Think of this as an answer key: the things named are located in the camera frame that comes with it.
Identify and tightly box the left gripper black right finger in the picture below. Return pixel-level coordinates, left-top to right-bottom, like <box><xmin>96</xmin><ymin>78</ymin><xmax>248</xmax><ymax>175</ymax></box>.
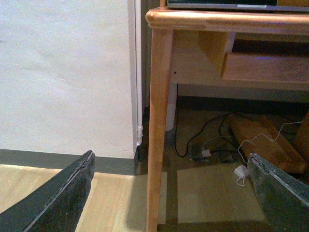
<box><xmin>247</xmin><ymin>153</ymin><xmax>309</xmax><ymax>232</ymax></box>

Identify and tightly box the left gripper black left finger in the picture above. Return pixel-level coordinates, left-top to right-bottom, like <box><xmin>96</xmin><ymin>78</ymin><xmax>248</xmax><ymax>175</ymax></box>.
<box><xmin>0</xmin><ymin>150</ymin><xmax>96</xmax><ymax>232</ymax></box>

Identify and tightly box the white power adapter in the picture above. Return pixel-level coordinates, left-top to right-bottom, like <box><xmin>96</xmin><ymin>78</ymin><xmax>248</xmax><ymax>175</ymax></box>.
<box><xmin>234</xmin><ymin>165</ymin><xmax>250</xmax><ymax>187</ymax></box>

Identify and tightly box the wooden plank on floor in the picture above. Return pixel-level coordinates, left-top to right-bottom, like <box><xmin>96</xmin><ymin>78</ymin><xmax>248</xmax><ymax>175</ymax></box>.
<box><xmin>227</xmin><ymin>115</ymin><xmax>309</xmax><ymax>174</ymax></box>

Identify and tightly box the power strip on floor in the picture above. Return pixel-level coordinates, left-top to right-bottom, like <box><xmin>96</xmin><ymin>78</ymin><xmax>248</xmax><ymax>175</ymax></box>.
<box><xmin>189</xmin><ymin>145</ymin><xmax>235</xmax><ymax>163</ymax></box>

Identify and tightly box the wooden keyboard tray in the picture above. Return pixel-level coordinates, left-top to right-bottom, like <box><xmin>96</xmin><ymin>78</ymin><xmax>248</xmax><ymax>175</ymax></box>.
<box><xmin>221</xmin><ymin>53</ymin><xmax>309</xmax><ymax>82</ymax></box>

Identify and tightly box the wooden desk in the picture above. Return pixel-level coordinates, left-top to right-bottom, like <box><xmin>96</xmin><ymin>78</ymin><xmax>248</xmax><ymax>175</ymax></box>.
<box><xmin>146</xmin><ymin>0</ymin><xmax>309</xmax><ymax>232</ymax></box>

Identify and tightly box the grey laptop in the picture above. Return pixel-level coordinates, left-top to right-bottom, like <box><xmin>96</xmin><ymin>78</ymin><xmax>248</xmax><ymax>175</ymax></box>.
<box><xmin>167</xmin><ymin>0</ymin><xmax>309</xmax><ymax>13</ymax></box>

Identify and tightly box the white cable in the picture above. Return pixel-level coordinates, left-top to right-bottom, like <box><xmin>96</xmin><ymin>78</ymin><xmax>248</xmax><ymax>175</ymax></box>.
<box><xmin>237</xmin><ymin>119</ymin><xmax>305</xmax><ymax>167</ymax></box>

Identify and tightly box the black cable on floor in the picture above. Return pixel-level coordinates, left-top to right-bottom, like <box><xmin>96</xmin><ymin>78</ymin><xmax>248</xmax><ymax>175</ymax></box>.
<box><xmin>174</xmin><ymin>113</ymin><xmax>252</xmax><ymax>158</ymax></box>

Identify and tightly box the white pipe on wall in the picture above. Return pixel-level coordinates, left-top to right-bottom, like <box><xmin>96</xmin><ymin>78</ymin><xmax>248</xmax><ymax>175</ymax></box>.
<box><xmin>127</xmin><ymin>0</ymin><xmax>143</xmax><ymax>148</ymax></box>

